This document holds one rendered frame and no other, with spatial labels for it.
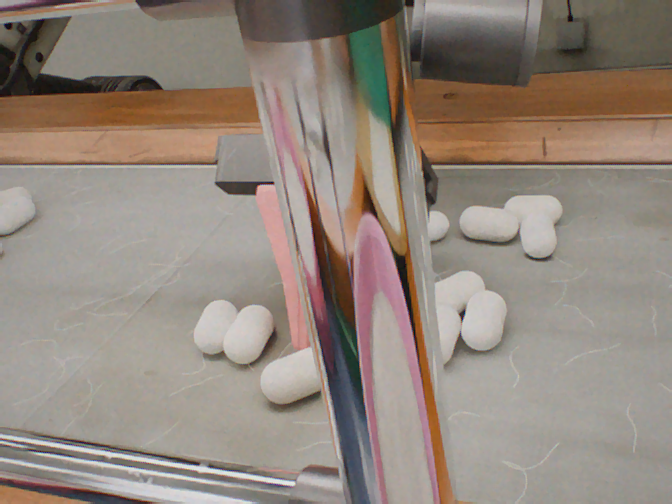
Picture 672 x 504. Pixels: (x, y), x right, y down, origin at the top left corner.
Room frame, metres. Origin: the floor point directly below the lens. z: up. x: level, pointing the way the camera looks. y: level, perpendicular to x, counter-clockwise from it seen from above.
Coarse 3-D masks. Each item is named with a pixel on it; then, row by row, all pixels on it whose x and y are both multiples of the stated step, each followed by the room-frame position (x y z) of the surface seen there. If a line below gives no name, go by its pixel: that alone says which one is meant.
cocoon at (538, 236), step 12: (528, 216) 0.35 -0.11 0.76; (540, 216) 0.35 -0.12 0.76; (528, 228) 0.34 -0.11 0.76; (540, 228) 0.34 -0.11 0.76; (552, 228) 0.34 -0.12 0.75; (528, 240) 0.34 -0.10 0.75; (540, 240) 0.33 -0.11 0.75; (552, 240) 0.33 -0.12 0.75; (528, 252) 0.34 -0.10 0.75; (540, 252) 0.33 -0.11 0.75
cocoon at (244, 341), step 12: (240, 312) 0.31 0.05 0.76; (252, 312) 0.31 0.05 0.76; (264, 312) 0.31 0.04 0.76; (240, 324) 0.30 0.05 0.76; (252, 324) 0.30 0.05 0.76; (264, 324) 0.30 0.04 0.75; (228, 336) 0.29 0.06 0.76; (240, 336) 0.29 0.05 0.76; (252, 336) 0.29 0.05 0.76; (264, 336) 0.30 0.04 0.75; (228, 348) 0.29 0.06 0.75; (240, 348) 0.29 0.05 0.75; (252, 348) 0.29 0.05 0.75; (240, 360) 0.29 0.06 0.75; (252, 360) 0.29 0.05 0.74
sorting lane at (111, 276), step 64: (64, 192) 0.55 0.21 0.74; (128, 192) 0.53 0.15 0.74; (192, 192) 0.51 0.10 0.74; (448, 192) 0.43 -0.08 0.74; (512, 192) 0.42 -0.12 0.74; (576, 192) 0.40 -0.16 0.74; (640, 192) 0.39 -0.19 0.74; (0, 256) 0.46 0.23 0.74; (64, 256) 0.44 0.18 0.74; (128, 256) 0.43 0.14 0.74; (192, 256) 0.41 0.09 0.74; (256, 256) 0.40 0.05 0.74; (448, 256) 0.36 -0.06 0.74; (512, 256) 0.34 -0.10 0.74; (576, 256) 0.33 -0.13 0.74; (640, 256) 0.32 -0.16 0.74; (0, 320) 0.38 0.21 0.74; (64, 320) 0.36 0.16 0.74; (128, 320) 0.35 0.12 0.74; (192, 320) 0.34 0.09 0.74; (512, 320) 0.29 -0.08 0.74; (576, 320) 0.28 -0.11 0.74; (640, 320) 0.27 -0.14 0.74; (0, 384) 0.31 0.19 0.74; (64, 384) 0.30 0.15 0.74; (128, 384) 0.29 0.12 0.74; (192, 384) 0.28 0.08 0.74; (256, 384) 0.28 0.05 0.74; (448, 384) 0.25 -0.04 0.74; (512, 384) 0.24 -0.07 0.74; (576, 384) 0.24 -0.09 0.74; (640, 384) 0.23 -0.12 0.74; (192, 448) 0.24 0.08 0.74; (256, 448) 0.23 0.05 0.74; (320, 448) 0.23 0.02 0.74; (512, 448) 0.21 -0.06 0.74; (576, 448) 0.20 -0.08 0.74; (640, 448) 0.20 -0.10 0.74
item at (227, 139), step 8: (224, 136) 0.35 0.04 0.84; (232, 136) 0.34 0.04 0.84; (240, 136) 0.34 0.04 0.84; (248, 136) 0.34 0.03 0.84; (256, 136) 0.34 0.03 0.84; (224, 144) 0.34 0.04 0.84; (216, 152) 0.34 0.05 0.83; (216, 160) 0.34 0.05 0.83; (424, 160) 0.32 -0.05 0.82; (424, 168) 0.32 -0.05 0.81; (424, 176) 0.33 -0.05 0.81; (432, 176) 0.33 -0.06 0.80; (432, 184) 0.33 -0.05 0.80; (432, 192) 0.33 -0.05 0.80; (432, 200) 0.33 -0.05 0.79
